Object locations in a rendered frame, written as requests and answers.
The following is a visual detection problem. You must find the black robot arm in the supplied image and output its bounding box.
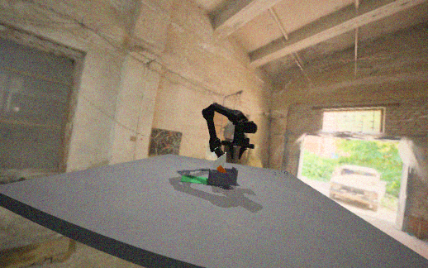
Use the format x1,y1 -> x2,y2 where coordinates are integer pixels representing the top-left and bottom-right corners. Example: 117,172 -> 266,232
202,103 -> 258,158

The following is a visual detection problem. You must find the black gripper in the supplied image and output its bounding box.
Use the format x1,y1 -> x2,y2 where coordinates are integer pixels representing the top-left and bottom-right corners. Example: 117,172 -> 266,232
221,132 -> 254,160

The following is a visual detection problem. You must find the orange l-shaped part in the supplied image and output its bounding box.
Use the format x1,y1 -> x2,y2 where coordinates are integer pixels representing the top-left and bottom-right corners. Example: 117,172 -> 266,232
217,165 -> 227,173

